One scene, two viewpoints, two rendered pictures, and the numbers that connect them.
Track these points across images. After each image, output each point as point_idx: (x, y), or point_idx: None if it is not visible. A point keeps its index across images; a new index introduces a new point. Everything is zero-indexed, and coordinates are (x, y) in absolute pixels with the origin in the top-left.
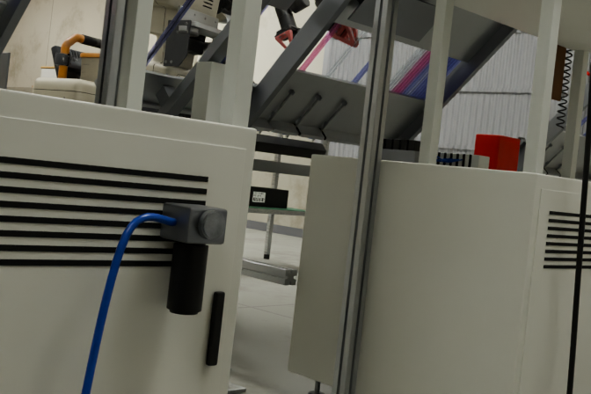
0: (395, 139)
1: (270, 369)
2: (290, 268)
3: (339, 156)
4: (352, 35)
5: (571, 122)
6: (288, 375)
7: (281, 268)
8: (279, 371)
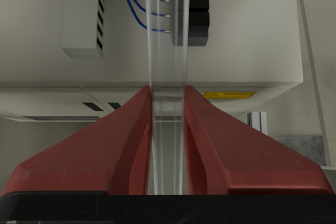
0: None
1: (187, 184)
2: (253, 119)
3: (298, 23)
4: (202, 98)
5: None
6: (184, 165)
7: (266, 119)
8: (184, 176)
